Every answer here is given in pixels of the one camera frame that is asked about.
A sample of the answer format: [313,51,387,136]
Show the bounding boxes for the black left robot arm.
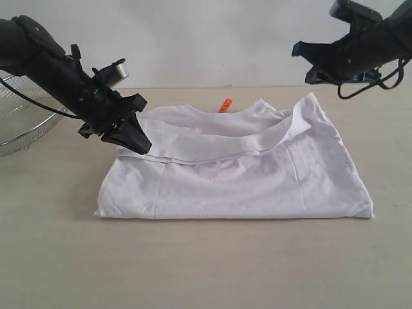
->
[1,15,152,155]

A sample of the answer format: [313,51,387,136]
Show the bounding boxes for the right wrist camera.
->
[329,0,383,23]

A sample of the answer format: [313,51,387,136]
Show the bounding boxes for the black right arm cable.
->
[336,57,408,100]

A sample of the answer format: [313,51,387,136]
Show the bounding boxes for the white t-shirt red print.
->
[95,93,374,220]

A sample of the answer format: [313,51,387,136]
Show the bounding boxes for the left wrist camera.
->
[92,58,129,88]

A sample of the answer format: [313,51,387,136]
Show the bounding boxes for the metal mesh basket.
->
[0,76,68,156]

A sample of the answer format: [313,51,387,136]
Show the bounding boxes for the orange shirt neck tag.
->
[218,98,233,113]

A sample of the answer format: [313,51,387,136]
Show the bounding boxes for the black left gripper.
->
[54,67,152,155]

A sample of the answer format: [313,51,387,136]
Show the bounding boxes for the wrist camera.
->
[92,58,129,88]
[329,0,383,23]

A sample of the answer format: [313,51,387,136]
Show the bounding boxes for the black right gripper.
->
[291,19,409,86]

